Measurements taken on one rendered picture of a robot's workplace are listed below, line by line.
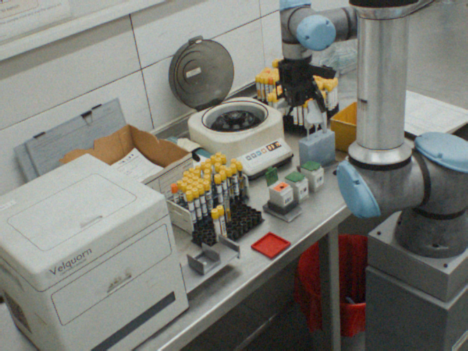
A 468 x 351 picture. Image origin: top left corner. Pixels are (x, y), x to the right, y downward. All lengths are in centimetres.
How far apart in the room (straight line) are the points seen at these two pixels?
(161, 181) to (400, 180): 64
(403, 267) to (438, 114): 75
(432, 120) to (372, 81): 87
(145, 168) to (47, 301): 71
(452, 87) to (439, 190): 102
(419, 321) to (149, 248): 60
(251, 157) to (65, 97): 54
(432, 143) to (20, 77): 102
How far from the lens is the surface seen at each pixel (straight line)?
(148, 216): 111
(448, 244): 127
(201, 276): 131
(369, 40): 104
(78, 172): 125
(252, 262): 139
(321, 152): 166
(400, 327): 142
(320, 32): 134
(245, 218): 149
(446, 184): 119
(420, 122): 190
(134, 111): 184
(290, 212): 151
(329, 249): 161
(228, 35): 203
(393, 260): 132
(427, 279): 129
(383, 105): 107
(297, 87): 149
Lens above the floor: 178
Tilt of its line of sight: 32 degrees down
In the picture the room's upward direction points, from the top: 8 degrees counter-clockwise
